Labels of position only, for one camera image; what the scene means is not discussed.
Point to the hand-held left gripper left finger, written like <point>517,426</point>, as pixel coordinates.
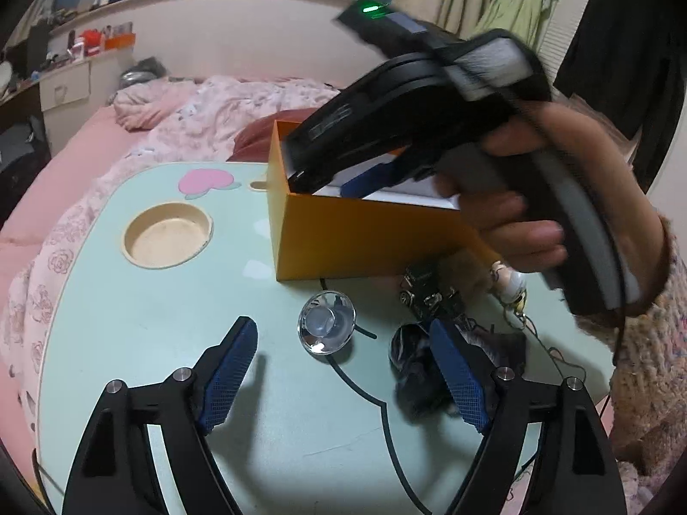
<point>231,373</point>

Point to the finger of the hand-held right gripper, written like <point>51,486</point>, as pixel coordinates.
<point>370,179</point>

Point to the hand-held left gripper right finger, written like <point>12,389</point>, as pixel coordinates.
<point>456,375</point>

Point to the black satin cloth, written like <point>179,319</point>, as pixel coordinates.
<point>410,351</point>

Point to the orange cardboard box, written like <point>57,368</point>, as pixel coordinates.
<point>365,236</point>

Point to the person's right forearm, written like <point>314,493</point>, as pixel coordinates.
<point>649,370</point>

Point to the red container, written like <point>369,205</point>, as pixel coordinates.
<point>91,42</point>

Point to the person's right hand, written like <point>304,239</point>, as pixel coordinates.
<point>510,220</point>

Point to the teal toy car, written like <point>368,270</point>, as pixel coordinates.
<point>426,292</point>

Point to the dark red cushion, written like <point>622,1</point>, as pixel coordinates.
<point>252,137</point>

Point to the green hanging garment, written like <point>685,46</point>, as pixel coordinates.
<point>518,2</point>

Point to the pink floral blanket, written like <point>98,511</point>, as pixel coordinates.
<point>177,118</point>

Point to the black hanging garment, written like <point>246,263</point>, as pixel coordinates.
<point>617,37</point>

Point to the grey cloth bundle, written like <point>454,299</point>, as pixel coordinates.
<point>142,71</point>

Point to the pink bed sheet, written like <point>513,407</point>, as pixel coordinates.
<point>70,161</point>

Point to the small orange box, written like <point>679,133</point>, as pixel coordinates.
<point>119,42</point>

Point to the white bedside cabinet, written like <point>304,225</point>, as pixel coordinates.
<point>64,88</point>

